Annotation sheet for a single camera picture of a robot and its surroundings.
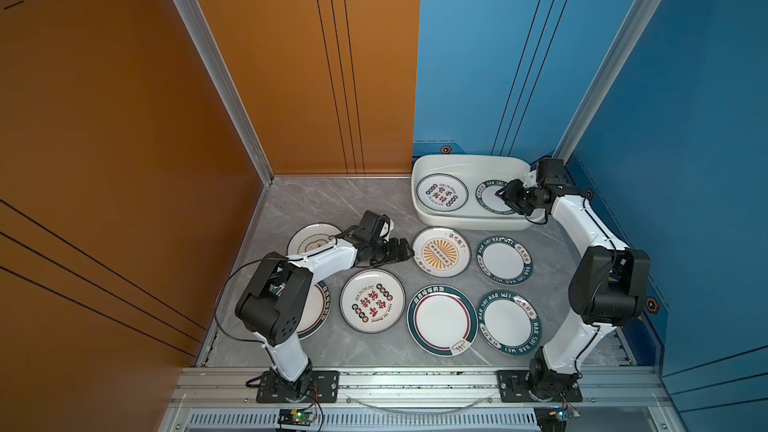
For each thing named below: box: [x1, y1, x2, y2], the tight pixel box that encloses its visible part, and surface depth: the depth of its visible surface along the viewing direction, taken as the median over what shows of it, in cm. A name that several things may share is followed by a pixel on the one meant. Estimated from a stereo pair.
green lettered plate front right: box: [478, 290, 542, 356], surface depth 85 cm
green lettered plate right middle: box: [476, 236, 534, 287], surface depth 98 cm
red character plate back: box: [416, 173, 469, 212], surface depth 115 cm
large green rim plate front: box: [407, 284, 479, 357], surface depth 85 cm
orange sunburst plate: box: [412, 226, 472, 278], surface depth 99 cm
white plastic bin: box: [411, 154, 546, 230], surface depth 117 cm
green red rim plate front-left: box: [297, 280, 331, 341], surface depth 86 cm
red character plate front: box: [340, 269, 406, 333], surface depth 89 cm
